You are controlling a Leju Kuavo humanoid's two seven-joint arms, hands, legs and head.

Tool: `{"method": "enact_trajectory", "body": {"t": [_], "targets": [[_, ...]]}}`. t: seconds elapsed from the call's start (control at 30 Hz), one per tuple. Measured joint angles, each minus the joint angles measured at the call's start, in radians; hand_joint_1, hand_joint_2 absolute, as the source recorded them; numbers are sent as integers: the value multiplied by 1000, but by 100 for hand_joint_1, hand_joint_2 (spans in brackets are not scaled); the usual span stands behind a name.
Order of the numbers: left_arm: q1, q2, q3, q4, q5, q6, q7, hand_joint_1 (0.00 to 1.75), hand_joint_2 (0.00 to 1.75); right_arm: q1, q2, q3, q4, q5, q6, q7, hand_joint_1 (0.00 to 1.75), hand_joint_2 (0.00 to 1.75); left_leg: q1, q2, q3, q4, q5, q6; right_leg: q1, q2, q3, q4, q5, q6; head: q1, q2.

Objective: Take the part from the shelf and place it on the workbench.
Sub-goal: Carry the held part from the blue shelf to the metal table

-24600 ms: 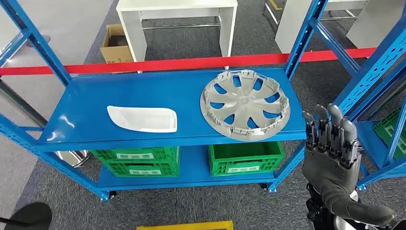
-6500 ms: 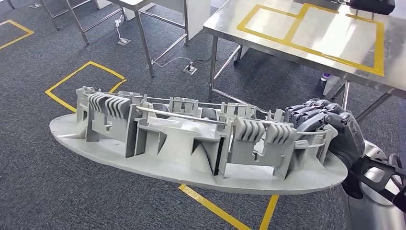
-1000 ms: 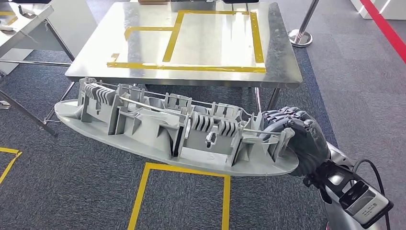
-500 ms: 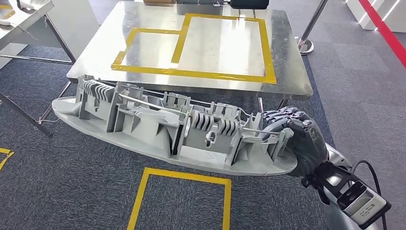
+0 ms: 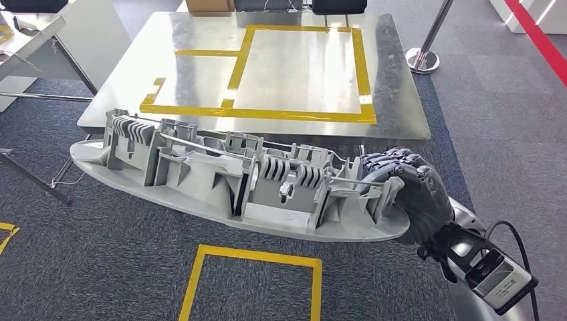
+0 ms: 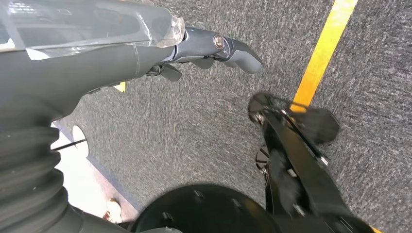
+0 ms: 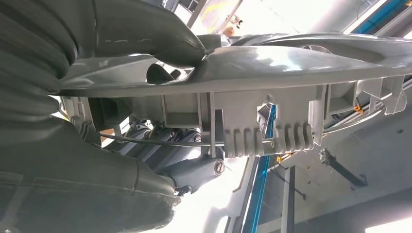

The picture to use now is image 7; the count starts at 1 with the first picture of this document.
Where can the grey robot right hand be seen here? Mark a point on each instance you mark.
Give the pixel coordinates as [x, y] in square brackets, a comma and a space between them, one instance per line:
[64, 173]

